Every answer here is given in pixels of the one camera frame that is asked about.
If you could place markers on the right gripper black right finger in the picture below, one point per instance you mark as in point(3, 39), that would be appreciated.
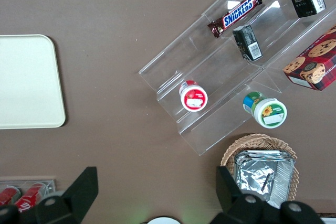
point(231, 195)

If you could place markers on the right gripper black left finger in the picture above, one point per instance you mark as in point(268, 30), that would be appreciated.
point(78, 190)

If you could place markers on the wicker basket holding foil trays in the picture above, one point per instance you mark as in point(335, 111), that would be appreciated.
point(252, 140)

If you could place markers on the cream rectangular plastic tray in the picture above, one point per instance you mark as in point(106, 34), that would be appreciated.
point(26, 82)

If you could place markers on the clear acrylic bottle rack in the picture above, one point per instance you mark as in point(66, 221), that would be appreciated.
point(51, 183)

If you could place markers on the silver foil packets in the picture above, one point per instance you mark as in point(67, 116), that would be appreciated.
point(254, 176)

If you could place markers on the green lidded small cup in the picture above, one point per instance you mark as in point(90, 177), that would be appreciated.
point(270, 112)

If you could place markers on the white snack bin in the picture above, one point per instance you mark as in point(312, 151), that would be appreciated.
point(329, 221)

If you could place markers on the red lidded small cup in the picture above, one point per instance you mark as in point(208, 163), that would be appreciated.
point(194, 99)

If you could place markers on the clear acrylic stepped display shelf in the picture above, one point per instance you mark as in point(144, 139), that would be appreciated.
point(199, 58)

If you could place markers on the red plaid cookie box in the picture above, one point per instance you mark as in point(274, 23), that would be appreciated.
point(315, 64)

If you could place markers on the Snickers chocolate bar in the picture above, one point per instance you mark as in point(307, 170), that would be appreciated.
point(236, 15)

